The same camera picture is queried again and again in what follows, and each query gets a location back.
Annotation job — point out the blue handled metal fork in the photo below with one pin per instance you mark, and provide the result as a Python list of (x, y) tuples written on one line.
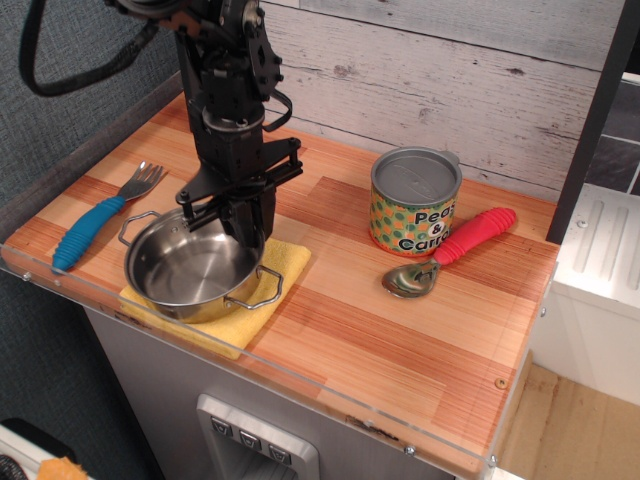
[(76, 241)]

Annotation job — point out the orange black object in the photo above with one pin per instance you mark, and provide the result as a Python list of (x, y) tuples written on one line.
[(27, 452)]

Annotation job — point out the clear acrylic edge guard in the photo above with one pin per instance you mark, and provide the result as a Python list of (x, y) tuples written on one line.
[(460, 462)]

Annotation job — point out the peas and carrots can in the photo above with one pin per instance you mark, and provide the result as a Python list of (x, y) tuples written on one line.
[(414, 191)]

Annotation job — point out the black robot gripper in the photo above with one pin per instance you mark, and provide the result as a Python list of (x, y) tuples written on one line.
[(238, 177)]

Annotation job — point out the grey cabinet with dispenser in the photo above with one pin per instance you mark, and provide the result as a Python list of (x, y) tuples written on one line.
[(205, 417)]

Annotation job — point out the white toy sink unit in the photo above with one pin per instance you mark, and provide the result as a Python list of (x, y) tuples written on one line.
[(588, 326)]

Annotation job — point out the stainless steel pot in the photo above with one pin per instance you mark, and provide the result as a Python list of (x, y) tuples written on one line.
[(195, 276)]

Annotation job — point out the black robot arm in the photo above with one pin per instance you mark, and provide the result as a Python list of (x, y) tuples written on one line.
[(229, 74)]

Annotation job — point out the red handled metal spoon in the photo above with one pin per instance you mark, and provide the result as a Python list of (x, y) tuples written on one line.
[(418, 279)]

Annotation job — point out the yellow folded cloth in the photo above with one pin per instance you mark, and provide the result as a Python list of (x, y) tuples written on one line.
[(232, 333)]

